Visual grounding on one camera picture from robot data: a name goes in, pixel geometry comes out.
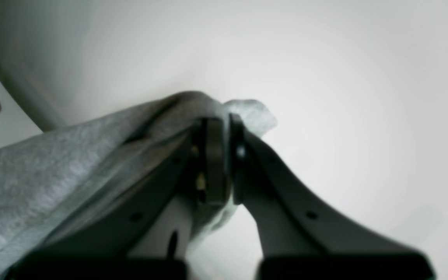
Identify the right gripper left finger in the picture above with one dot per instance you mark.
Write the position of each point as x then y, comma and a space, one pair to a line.
146, 236

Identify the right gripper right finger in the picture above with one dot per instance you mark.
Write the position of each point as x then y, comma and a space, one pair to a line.
301, 236

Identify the grey t-shirt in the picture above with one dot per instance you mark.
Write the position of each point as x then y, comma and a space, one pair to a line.
57, 183

